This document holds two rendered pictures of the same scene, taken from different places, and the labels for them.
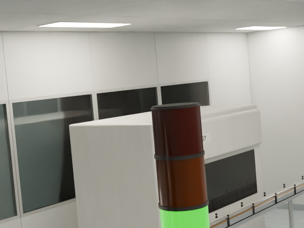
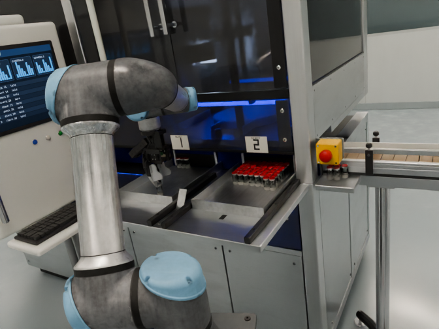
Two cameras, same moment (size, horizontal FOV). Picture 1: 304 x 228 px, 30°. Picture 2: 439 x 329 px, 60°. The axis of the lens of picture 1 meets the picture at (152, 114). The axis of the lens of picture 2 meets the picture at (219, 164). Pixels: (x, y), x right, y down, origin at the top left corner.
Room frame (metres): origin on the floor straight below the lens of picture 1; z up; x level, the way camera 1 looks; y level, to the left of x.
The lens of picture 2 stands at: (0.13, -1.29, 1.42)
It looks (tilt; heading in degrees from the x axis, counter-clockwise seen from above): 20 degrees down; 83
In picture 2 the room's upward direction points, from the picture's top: 9 degrees counter-clockwise
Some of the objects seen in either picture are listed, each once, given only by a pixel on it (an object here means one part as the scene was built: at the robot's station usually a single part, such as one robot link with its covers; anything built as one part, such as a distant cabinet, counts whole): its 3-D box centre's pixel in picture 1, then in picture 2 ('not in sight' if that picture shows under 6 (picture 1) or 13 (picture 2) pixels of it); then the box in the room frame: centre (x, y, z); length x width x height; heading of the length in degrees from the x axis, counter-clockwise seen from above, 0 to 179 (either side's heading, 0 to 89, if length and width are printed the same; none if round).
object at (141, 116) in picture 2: not in sight; (144, 106); (0.07, -0.10, 1.23); 0.11 x 0.11 x 0.08; 80
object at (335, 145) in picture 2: not in sight; (329, 151); (0.63, -0.18, 1.00); 0.08 x 0.07 x 0.07; 50
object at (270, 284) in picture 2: not in sight; (179, 203); (0.10, 0.89, 0.44); 2.06 x 1.00 x 0.88; 140
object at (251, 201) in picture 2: not in sight; (249, 186); (0.37, -0.10, 0.90); 0.34 x 0.26 x 0.04; 50
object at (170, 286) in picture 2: not in sight; (172, 292); (0.08, -0.66, 0.96); 0.13 x 0.12 x 0.14; 170
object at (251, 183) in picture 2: not in sight; (254, 179); (0.39, -0.07, 0.91); 0.18 x 0.02 x 0.05; 140
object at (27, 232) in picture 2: not in sight; (69, 214); (-0.32, 0.17, 0.82); 0.40 x 0.14 x 0.02; 49
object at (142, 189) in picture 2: not in sight; (172, 179); (0.11, 0.11, 0.90); 0.34 x 0.26 x 0.04; 50
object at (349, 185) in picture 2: not in sight; (339, 181); (0.67, -0.15, 0.87); 0.14 x 0.13 x 0.02; 50
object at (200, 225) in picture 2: not in sight; (199, 197); (0.19, -0.05, 0.87); 0.70 x 0.48 x 0.02; 140
